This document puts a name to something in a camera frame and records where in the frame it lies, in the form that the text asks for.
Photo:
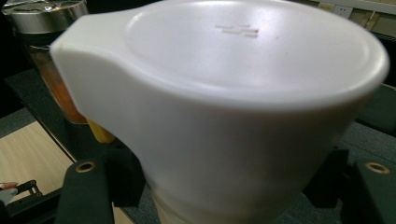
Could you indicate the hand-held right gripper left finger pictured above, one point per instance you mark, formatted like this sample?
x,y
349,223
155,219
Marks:
x,y
85,193

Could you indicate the white wall socket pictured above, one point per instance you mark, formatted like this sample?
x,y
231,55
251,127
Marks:
x,y
341,10

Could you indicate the black raised shelf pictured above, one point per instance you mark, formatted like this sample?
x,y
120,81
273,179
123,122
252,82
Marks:
x,y
370,143

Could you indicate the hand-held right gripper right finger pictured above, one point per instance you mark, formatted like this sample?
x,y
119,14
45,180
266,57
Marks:
x,y
372,193

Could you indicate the spice jar with silver lid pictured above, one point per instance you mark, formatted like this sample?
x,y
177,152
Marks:
x,y
53,77

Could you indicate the bottle with white lid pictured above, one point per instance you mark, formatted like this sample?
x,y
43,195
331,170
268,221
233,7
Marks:
x,y
224,109

